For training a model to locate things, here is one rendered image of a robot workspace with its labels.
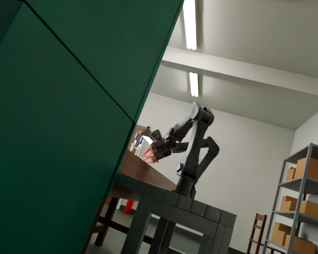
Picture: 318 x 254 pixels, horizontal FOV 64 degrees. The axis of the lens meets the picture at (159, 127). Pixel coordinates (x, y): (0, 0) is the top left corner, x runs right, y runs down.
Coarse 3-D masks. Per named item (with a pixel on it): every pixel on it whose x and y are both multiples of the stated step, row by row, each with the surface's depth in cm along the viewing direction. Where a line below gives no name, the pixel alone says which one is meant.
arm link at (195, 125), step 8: (200, 112) 118; (208, 112) 121; (192, 120) 122; (200, 120) 117; (208, 120) 119; (192, 128) 121; (200, 128) 117; (192, 136) 118; (200, 136) 116; (192, 144) 114; (200, 144) 115; (192, 152) 113; (184, 160) 112; (192, 160) 112; (184, 168) 110; (192, 168) 111; (192, 176) 112
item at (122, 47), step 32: (32, 0) 38; (64, 0) 44; (96, 0) 51; (128, 0) 62; (160, 0) 79; (64, 32) 46; (96, 32) 54; (128, 32) 66; (160, 32) 86; (96, 64) 57; (128, 64) 71; (128, 96) 76
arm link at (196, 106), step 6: (192, 108) 125; (198, 108) 119; (204, 108) 130; (192, 114) 122; (198, 114) 118; (186, 120) 133; (174, 126) 142; (180, 126) 136; (186, 126) 134; (174, 132) 139; (180, 132) 138; (186, 132) 137; (180, 138) 142
